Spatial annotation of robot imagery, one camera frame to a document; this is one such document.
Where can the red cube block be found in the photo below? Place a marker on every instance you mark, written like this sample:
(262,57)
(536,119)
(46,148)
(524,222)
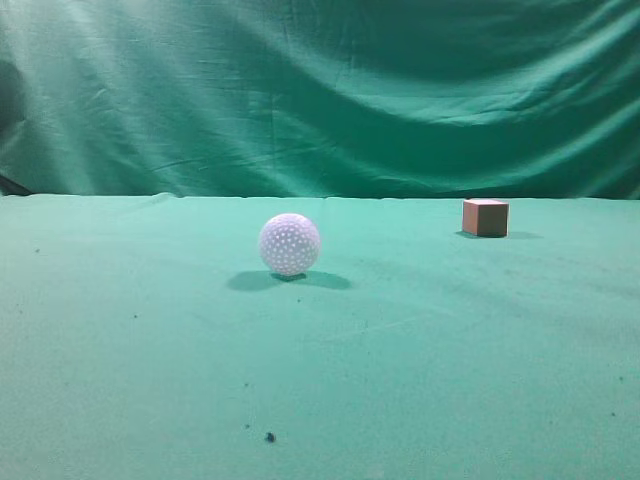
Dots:
(485,217)

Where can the green backdrop cloth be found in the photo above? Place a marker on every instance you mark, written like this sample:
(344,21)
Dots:
(366,99)

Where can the green table cloth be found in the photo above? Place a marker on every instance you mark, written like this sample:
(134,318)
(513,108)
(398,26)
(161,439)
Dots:
(145,338)

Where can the white dimpled golf ball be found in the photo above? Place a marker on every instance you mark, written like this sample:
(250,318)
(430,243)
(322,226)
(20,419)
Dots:
(289,244)

